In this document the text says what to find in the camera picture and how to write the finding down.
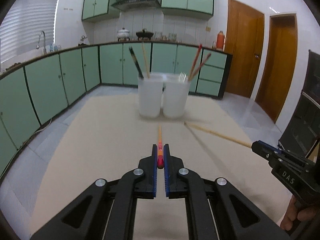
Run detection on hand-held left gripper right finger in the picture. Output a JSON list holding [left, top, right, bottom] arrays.
[[164, 144, 290, 240]]

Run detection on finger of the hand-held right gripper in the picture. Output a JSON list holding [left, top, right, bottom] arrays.
[[251, 145, 278, 165], [252, 141, 285, 156]]

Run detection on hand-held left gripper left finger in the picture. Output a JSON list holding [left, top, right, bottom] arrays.
[[30, 144, 158, 240]]

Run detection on bamboo chopstick red orange handle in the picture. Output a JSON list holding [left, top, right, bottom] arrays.
[[157, 125, 164, 169], [142, 43, 150, 79], [190, 44, 203, 81], [192, 53, 212, 81], [185, 122, 253, 148]]

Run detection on translucent plastic container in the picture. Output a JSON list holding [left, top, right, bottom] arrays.
[[163, 73, 189, 119], [138, 72, 165, 118]]

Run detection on black chopstick silver band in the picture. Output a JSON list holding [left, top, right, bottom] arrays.
[[128, 46, 144, 79]]

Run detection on person's right hand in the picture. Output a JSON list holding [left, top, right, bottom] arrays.
[[280, 194, 320, 232]]

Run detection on black glass cabinet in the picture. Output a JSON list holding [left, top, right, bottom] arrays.
[[277, 50, 320, 161]]

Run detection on plain wooden door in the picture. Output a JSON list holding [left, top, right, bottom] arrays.
[[255, 13, 298, 123]]

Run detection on orange thermos flask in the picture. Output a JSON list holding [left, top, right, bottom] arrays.
[[216, 30, 226, 51]]

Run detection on black cooking pot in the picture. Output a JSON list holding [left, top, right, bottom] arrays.
[[135, 29, 154, 41]]

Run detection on green base cabinet row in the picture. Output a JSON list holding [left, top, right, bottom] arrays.
[[0, 42, 233, 178]]

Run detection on white lidded pot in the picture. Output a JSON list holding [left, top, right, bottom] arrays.
[[117, 27, 131, 42]]

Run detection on range hood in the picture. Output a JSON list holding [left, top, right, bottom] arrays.
[[111, 0, 161, 12]]

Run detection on chrome sink faucet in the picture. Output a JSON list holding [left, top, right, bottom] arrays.
[[36, 31, 48, 54]]

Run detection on white window blinds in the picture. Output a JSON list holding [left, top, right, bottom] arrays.
[[0, 0, 63, 74]]

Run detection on wooden door with handle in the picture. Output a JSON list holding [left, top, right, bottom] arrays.
[[225, 0, 265, 99]]

